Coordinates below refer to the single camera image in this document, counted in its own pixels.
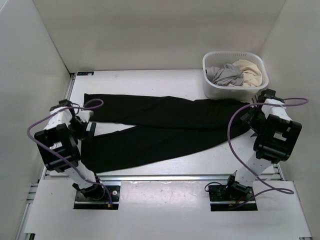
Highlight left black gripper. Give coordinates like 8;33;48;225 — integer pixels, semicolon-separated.
68;117;97;146

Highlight black trousers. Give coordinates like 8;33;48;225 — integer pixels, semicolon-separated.
81;94;249;173

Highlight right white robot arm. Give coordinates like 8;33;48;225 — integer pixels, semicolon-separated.
224;89;302;200

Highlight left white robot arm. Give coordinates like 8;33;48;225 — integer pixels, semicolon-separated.
34;99;106;201

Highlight white plastic laundry basket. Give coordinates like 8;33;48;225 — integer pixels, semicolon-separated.
202;51;269;101

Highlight beige garment in basket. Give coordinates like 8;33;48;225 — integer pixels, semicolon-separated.
233;59;262;87

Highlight grey garment in basket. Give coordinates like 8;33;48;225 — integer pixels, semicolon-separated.
205;63;244;87

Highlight dark label sticker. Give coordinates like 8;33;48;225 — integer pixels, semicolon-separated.
76;71;94;76

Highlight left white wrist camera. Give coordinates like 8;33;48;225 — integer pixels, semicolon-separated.
78;110;94;123

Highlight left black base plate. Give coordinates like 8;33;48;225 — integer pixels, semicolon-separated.
72;183;121;210

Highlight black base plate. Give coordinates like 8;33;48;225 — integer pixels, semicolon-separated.
72;183;121;210
204;182;258;212

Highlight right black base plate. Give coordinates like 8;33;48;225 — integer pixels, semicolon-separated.
204;182;258;212

